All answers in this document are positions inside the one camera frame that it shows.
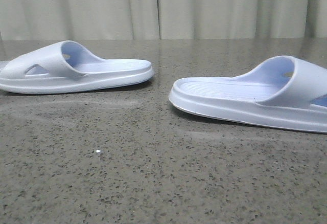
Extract light blue slipper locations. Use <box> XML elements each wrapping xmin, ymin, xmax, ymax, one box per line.
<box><xmin>1</xmin><ymin>40</ymin><xmax>154</xmax><ymax>94</ymax></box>
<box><xmin>169</xmin><ymin>56</ymin><xmax>326</xmax><ymax>133</ymax></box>

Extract pale grey-green curtain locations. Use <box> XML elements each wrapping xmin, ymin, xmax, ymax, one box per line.
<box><xmin>1</xmin><ymin>0</ymin><xmax>326</xmax><ymax>40</ymax></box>

